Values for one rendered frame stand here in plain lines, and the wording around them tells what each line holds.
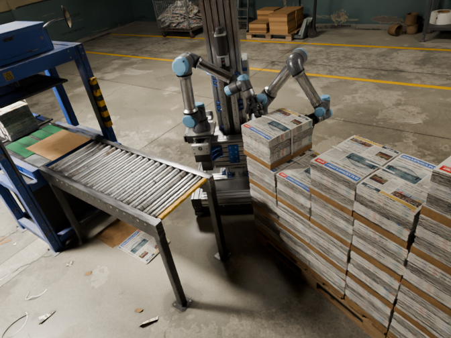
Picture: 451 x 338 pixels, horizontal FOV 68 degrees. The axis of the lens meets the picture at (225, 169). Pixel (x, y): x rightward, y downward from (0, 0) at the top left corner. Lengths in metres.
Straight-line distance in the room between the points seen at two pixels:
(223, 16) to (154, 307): 2.14
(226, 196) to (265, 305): 0.99
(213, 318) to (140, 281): 0.68
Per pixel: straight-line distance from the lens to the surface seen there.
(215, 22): 2.65
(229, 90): 2.38
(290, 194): 2.14
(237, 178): 3.17
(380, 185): 1.71
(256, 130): 2.16
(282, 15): 8.17
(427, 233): 1.63
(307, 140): 2.31
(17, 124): 3.71
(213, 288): 2.61
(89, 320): 2.78
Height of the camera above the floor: 2.09
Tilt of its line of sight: 34 degrees down
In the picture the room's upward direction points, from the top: 9 degrees counter-clockwise
